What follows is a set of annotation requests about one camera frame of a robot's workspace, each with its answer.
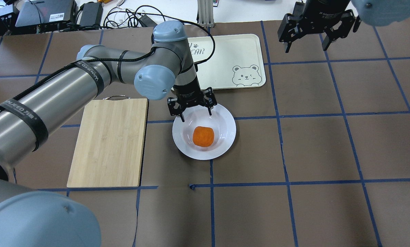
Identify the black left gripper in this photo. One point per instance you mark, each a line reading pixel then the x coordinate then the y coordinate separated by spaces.
pixel 187 90

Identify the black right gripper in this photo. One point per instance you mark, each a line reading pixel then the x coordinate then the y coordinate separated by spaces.
pixel 319 13

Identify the orange fruit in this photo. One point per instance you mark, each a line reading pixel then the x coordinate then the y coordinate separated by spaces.
pixel 203 136

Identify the white round plate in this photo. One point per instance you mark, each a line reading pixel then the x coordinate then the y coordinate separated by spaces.
pixel 219 119

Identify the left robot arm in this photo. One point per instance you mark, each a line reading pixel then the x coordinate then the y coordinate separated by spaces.
pixel 35 218

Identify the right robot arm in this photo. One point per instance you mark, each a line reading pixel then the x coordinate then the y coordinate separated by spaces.
pixel 379 12

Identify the cream bear tray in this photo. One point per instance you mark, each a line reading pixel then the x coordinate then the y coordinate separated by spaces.
pixel 237 61

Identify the bamboo cutting board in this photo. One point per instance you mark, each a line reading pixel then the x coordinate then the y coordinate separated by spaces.
pixel 109 148

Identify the black power brick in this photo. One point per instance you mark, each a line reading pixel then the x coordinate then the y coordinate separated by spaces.
pixel 90 14

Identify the aluminium frame post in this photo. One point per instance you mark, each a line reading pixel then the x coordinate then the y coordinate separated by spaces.
pixel 205 16

